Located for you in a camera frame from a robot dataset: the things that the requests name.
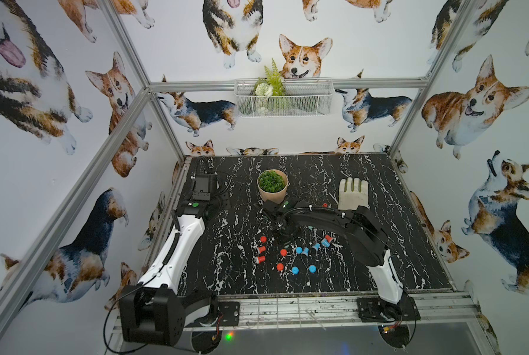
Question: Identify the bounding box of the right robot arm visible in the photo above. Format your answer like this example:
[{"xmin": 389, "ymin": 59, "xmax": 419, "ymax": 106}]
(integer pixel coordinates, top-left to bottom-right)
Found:
[{"xmin": 260, "ymin": 201, "xmax": 420, "ymax": 323}]

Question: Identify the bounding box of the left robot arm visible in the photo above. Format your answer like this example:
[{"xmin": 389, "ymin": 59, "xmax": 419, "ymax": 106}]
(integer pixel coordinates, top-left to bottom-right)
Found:
[{"xmin": 116, "ymin": 173, "xmax": 225, "ymax": 346}]

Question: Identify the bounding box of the beige plant pot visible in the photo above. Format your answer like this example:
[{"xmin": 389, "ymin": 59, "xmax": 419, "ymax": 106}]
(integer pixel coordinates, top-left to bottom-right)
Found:
[{"xmin": 257, "ymin": 170, "xmax": 290, "ymax": 204}]

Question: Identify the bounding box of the green fern with flower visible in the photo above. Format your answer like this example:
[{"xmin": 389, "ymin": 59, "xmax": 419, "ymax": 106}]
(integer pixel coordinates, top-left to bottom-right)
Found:
[{"xmin": 251, "ymin": 59, "xmax": 286, "ymax": 115}]

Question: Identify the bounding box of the white wire wall basket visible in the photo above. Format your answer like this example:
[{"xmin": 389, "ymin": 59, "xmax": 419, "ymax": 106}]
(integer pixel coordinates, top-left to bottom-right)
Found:
[{"xmin": 234, "ymin": 79, "xmax": 335, "ymax": 117}]

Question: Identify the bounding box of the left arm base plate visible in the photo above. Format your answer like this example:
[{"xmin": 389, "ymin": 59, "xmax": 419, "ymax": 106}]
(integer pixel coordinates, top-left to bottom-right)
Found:
[{"xmin": 212, "ymin": 301, "xmax": 241, "ymax": 327}]

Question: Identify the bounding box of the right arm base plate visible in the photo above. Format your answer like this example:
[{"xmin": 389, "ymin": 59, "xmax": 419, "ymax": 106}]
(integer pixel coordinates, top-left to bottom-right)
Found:
[{"xmin": 356, "ymin": 294, "xmax": 421, "ymax": 323}]

